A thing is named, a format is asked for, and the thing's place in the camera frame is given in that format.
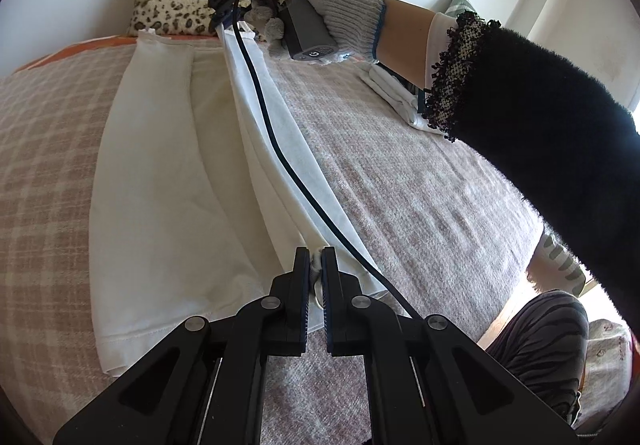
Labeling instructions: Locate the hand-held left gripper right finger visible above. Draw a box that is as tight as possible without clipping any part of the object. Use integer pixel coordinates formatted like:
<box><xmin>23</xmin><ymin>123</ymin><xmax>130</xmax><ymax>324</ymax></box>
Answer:
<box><xmin>320</xmin><ymin>246</ymin><xmax>588</xmax><ymax>445</ymax></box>

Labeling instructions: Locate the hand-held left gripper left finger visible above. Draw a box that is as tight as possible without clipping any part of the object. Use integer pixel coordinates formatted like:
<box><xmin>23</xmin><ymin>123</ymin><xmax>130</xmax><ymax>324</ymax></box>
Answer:
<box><xmin>52</xmin><ymin>247</ymin><xmax>311</xmax><ymax>445</ymax></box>

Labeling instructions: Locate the white camisole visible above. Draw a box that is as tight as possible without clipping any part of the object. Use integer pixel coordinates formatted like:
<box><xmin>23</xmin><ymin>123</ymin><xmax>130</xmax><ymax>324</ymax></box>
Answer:
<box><xmin>89</xmin><ymin>22</ymin><xmax>396</xmax><ymax>376</ymax></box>

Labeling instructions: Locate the person's right forearm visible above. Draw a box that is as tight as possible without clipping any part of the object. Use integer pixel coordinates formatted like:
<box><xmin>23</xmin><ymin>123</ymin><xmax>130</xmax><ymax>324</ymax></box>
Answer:
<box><xmin>375</xmin><ymin>0</ymin><xmax>640</xmax><ymax>326</ymax></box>

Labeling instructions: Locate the person's right hand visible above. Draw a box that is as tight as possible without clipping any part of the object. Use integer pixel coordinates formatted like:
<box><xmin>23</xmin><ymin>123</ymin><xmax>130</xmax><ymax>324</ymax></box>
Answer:
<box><xmin>247</xmin><ymin>0</ymin><xmax>392</xmax><ymax>63</ymax></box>

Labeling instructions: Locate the beige plaid blanket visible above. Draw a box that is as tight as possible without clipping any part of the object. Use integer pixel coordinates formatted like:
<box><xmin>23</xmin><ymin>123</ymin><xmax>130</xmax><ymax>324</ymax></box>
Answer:
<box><xmin>0</xmin><ymin>42</ymin><xmax>546</xmax><ymax>445</ymax></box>

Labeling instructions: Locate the orange patterned bed sheet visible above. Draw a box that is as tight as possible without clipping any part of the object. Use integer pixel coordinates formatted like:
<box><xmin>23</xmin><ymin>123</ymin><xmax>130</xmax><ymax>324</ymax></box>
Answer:
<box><xmin>15</xmin><ymin>35</ymin><xmax>138</xmax><ymax>71</ymax></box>

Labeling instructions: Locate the folded white garment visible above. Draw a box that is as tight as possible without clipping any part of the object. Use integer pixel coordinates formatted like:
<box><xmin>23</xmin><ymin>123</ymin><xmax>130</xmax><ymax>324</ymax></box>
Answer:
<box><xmin>359</xmin><ymin>62</ymin><xmax>448</xmax><ymax>138</ymax></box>

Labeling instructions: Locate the person's striped pants leg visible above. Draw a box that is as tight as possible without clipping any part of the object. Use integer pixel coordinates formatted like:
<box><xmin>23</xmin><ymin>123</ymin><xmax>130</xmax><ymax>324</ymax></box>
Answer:
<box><xmin>485</xmin><ymin>290</ymin><xmax>591</xmax><ymax>426</ymax></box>

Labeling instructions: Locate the green striped pillow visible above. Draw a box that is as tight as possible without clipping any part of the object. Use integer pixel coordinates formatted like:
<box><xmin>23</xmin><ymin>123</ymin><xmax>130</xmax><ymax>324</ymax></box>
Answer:
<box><xmin>527</xmin><ymin>232</ymin><xmax>587</xmax><ymax>297</ymax></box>
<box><xmin>442</xmin><ymin>0</ymin><xmax>477</xmax><ymax>19</ymax></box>

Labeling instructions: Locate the beige printed cloth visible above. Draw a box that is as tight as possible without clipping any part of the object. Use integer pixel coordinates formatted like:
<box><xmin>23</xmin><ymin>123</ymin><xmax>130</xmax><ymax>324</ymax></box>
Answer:
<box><xmin>582</xmin><ymin>319</ymin><xmax>637</xmax><ymax>428</ymax></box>

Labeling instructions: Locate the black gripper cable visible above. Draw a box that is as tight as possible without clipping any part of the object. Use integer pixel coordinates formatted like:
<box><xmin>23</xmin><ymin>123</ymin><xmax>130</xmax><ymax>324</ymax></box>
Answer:
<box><xmin>231</xmin><ymin>0</ymin><xmax>423</xmax><ymax>321</ymax></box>

